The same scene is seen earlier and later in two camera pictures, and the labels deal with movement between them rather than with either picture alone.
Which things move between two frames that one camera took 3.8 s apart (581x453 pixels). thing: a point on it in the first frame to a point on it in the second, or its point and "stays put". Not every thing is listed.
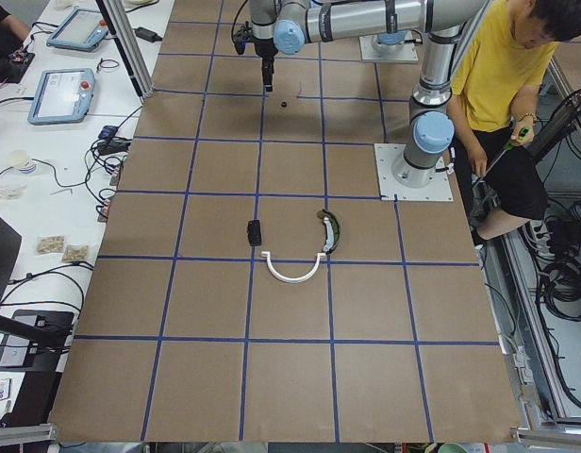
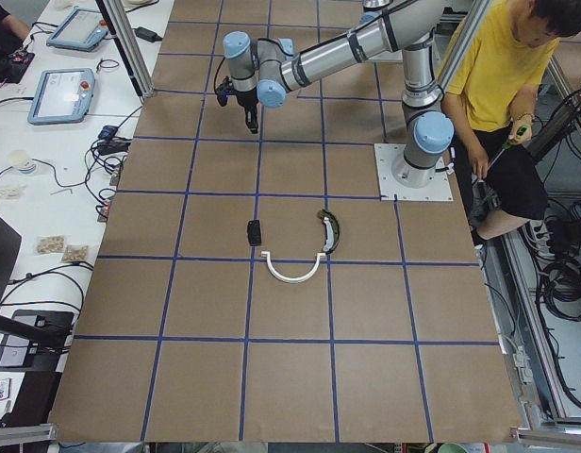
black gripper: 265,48 to 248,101
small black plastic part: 254,230 stays put
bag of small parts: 51,243 stays put
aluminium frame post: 123,30 stays put
